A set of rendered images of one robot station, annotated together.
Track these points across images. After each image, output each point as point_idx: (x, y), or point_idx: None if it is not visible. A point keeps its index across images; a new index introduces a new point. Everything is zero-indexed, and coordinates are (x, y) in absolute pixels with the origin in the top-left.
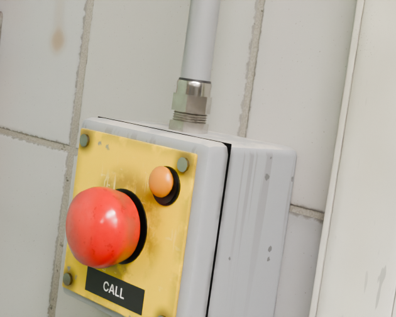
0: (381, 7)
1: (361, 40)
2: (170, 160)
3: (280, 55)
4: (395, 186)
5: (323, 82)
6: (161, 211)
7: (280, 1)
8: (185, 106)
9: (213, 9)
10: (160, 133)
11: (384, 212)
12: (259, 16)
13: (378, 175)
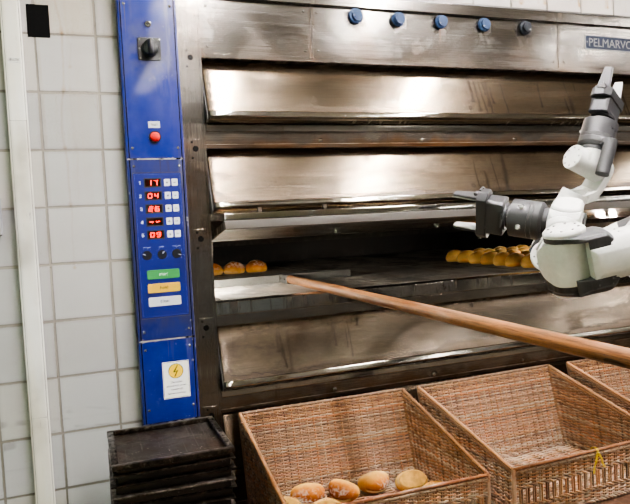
0: (17, 168)
1: (14, 174)
2: None
3: None
4: (28, 198)
5: (2, 183)
6: None
7: None
8: None
9: None
10: None
11: (27, 203)
12: None
13: (24, 197)
